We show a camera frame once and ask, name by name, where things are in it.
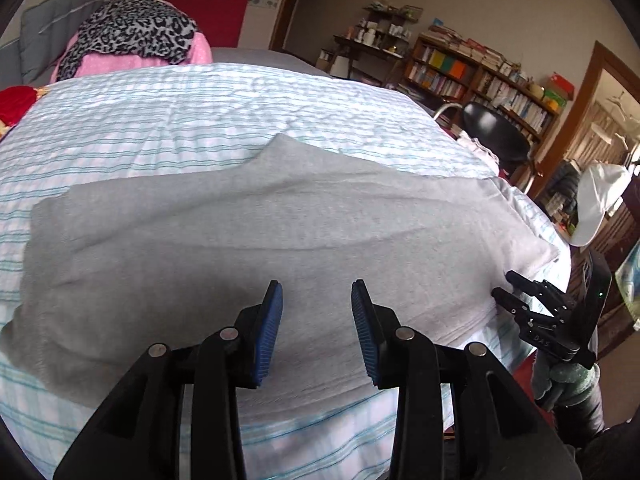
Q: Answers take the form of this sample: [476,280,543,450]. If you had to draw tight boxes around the pink dotted cloth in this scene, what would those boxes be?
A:
[50,0,212,83]

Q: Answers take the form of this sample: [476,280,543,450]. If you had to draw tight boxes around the black chair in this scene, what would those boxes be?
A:
[432,101,538,193]

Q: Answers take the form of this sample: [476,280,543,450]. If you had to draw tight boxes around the pale pink clothes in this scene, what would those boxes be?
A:
[457,130,501,163]

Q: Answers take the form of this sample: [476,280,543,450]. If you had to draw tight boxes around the dark wooden desk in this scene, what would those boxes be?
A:
[332,35,406,86]

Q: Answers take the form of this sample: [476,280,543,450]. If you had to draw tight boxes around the wooden door frame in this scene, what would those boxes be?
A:
[527,41,640,201]
[269,0,321,53]

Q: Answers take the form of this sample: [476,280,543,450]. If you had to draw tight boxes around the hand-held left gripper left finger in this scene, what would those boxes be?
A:
[52,280,284,480]

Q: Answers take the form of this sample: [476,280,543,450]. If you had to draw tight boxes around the grey bed sheet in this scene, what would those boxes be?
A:
[210,47,333,78]

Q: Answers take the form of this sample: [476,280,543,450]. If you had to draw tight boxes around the small wooden desk shelf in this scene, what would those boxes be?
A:
[360,4,423,46]

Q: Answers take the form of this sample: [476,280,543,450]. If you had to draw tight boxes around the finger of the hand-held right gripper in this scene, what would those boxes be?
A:
[492,287,556,333]
[505,270,578,313]

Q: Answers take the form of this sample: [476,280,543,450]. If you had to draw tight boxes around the wooden bookshelf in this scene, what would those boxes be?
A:
[400,19,573,143]

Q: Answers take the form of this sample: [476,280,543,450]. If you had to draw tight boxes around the person's right hand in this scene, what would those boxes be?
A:
[532,354,601,408]

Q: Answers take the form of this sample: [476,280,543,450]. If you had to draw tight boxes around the person's right forearm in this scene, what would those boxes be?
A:
[550,385,613,448]

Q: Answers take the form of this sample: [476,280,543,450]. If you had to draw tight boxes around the grey quilted headboard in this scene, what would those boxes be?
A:
[0,0,118,86]

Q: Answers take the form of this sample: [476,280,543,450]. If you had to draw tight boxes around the striped white blanket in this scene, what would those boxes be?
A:
[0,62,573,480]

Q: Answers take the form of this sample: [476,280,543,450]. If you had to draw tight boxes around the white cap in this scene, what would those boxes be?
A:
[569,162,628,247]

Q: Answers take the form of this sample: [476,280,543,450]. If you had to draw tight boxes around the red cloth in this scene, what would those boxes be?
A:
[0,85,48,126]

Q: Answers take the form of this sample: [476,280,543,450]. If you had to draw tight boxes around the leopard print cloth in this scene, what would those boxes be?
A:
[56,0,199,82]

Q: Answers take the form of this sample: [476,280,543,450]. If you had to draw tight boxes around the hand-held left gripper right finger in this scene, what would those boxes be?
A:
[351,280,583,480]

